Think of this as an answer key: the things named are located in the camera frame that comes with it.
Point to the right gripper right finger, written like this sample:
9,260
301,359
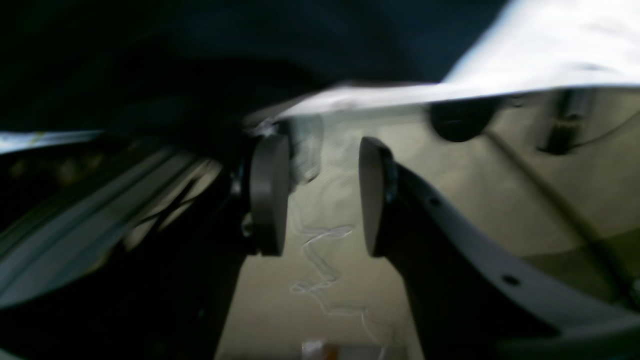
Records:
470,298

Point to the terrazzo patterned tablecloth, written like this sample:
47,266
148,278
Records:
533,45

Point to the black round floor object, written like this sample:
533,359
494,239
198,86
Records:
465,119

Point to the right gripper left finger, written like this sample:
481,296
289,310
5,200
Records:
95,274

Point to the black t-shirt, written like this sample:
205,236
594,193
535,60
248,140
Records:
190,71

